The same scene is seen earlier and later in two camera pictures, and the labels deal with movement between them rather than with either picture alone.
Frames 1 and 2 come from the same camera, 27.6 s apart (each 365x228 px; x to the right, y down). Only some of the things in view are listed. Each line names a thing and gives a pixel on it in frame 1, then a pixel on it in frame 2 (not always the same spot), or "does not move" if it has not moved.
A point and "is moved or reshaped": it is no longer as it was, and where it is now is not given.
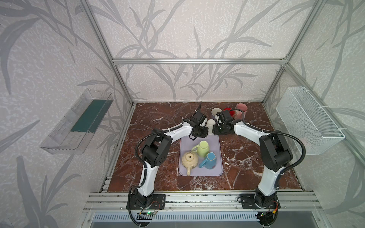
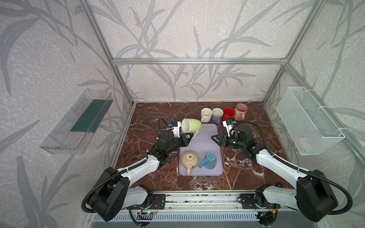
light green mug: x=202 y=148 is moved or reshaped
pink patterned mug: x=238 y=114 does not move
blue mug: x=210 y=162 does not move
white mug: x=210 y=122 -> x=206 y=112
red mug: x=232 y=112 does not move
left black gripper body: x=198 y=115 -> x=182 y=139
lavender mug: x=215 y=110 does not move
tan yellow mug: x=189 y=160 does not move
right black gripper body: x=222 y=116 -> x=224 y=139
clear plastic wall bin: x=72 y=135 does not move
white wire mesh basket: x=305 y=118 does not move
